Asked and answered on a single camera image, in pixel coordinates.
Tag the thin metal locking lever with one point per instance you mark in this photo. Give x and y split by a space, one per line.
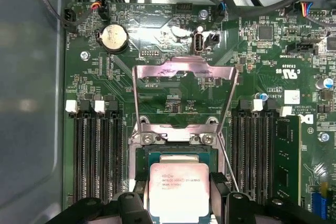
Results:
228 162

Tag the internal USB port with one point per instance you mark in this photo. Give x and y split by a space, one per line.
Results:
198 42

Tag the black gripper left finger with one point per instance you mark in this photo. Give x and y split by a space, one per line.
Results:
126 208

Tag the silver motherboard screw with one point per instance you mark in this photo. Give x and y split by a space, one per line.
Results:
323 137
85 55
203 14

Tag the green motherboard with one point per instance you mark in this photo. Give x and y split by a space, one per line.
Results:
86 58

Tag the black silver PC case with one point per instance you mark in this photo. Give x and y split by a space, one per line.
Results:
26 77

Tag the silver coin cell battery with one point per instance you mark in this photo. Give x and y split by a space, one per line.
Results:
114 36

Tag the green RAM stick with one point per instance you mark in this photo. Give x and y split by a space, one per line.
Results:
287 155

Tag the silver CPU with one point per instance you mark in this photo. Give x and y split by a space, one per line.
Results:
178 195

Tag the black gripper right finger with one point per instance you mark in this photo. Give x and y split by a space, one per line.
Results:
236 208

